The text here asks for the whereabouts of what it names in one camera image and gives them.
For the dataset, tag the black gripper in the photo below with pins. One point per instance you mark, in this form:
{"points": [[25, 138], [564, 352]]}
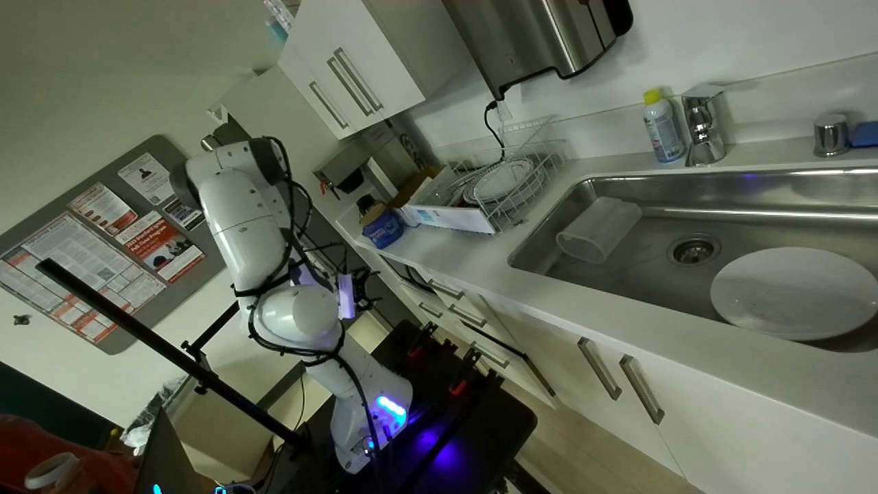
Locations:
{"points": [[352, 298]]}

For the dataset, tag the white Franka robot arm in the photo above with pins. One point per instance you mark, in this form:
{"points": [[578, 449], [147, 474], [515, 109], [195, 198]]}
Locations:
{"points": [[243, 228]]}

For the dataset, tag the grey round plate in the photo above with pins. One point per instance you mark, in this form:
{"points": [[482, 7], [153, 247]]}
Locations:
{"points": [[504, 183]]}

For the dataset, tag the white round plate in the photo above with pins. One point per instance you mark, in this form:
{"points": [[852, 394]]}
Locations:
{"points": [[792, 291]]}

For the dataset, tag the blue box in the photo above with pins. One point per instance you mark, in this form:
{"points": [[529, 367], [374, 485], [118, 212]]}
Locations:
{"points": [[386, 231]]}

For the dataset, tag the brown cardboard box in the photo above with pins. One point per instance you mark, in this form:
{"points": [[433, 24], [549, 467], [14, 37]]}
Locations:
{"points": [[415, 187]]}

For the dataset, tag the black stand bar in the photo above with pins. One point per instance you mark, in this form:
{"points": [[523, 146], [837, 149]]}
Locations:
{"points": [[139, 331]]}

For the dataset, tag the white upper cabinet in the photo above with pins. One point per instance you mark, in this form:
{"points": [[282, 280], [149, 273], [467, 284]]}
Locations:
{"points": [[393, 70]]}

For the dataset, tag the dark laptop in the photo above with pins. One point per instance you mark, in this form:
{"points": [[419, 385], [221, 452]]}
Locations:
{"points": [[173, 456]]}

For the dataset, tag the grey rolled cloth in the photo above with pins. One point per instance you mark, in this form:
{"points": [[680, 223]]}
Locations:
{"points": [[599, 228]]}

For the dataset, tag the stainless steel sink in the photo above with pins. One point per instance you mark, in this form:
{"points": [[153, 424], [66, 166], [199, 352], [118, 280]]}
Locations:
{"points": [[659, 275]]}

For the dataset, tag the stainless steel kettle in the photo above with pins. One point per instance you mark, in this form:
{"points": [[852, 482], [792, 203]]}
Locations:
{"points": [[531, 37]]}

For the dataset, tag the white cup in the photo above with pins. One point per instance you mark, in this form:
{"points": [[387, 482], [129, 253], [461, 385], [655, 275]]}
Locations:
{"points": [[53, 470]]}

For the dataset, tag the yellow capped soap bottle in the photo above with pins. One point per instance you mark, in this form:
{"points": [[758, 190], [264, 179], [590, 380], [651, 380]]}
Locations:
{"points": [[666, 132]]}

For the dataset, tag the chrome faucet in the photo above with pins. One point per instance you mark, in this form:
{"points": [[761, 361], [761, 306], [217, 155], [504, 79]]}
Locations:
{"points": [[703, 125]]}

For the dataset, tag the white base cabinets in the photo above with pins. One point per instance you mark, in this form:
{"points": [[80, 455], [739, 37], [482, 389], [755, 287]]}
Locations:
{"points": [[730, 456]]}

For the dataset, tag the small metal cylinder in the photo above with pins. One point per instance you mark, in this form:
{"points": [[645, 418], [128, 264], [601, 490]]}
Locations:
{"points": [[829, 138]]}

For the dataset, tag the blue sponge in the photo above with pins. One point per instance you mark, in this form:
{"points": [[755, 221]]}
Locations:
{"points": [[865, 136]]}

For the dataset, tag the wall poster board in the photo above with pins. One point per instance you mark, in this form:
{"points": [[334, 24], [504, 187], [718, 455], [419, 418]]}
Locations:
{"points": [[91, 257]]}

